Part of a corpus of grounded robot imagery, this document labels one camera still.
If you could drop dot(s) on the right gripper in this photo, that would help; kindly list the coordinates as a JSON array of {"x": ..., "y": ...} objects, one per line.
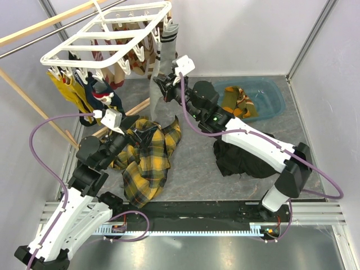
[{"x": 166, "y": 85}]

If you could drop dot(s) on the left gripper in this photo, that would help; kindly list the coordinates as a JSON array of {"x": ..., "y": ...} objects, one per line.
[{"x": 144, "y": 136}]

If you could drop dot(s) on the grey sock black stripes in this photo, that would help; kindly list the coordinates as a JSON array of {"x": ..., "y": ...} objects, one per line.
[{"x": 166, "y": 53}]

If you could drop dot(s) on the olive striped sock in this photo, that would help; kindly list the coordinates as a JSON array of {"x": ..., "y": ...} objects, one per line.
[
  {"x": 232, "y": 95},
  {"x": 245, "y": 107}
]

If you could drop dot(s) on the olive striped sock front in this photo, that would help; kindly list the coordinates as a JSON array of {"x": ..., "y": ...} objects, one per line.
[{"x": 245, "y": 107}]

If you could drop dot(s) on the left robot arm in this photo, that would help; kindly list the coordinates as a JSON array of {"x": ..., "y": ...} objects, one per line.
[{"x": 66, "y": 230}]

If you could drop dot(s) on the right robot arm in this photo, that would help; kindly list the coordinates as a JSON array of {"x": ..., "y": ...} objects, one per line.
[{"x": 292, "y": 163}]

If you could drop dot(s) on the white plastic clip hanger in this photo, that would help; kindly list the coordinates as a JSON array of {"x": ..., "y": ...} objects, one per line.
[{"x": 97, "y": 35}]

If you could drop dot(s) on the argyle orange beige sock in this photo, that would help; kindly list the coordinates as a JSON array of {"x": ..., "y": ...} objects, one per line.
[{"x": 136, "y": 65}]

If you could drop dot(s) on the brown beige striped sock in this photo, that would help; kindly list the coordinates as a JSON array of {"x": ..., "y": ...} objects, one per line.
[{"x": 150, "y": 54}]

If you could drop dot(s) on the yellow plaid shirt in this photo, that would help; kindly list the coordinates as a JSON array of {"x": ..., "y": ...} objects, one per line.
[{"x": 145, "y": 170}]

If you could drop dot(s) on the navy santa sock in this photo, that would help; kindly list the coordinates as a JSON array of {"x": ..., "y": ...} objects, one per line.
[{"x": 102, "y": 95}]

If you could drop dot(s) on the yellow sock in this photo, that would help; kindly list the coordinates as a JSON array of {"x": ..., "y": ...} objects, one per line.
[{"x": 71, "y": 91}]

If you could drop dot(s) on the black patterned sock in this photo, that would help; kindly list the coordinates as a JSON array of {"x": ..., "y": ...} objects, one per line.
[{"x": 73, "y": 56}]

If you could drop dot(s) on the metal hanging rod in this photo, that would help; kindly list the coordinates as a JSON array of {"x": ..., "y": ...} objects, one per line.
[{"x": 54, "y": 21}]

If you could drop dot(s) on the black garment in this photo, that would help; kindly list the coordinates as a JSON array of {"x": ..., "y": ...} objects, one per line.
[{"x": 231, "y": 159}]

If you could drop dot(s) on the blue plastic basin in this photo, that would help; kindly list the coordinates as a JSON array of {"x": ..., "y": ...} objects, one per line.
[{"x": 264, "y": 93}]

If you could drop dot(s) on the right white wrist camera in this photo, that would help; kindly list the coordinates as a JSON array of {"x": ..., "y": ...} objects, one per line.
[{"x": 182, "y": 65}]

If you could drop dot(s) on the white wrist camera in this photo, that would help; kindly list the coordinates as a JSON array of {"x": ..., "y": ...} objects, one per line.
[
  {"x": 182, "y": 65},
  {"x": 112, "y": 119}
]

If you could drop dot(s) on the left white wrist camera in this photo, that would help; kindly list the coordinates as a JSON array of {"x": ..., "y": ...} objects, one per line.
[{"x": 112, "y": 119}]

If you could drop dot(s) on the wooden drying rack frame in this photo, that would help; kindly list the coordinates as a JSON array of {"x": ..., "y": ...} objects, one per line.
[{"x": 65, "y": 134}]

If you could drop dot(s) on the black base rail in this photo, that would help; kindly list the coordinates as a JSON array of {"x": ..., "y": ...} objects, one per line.
[{"x": 188, "y": 218}]

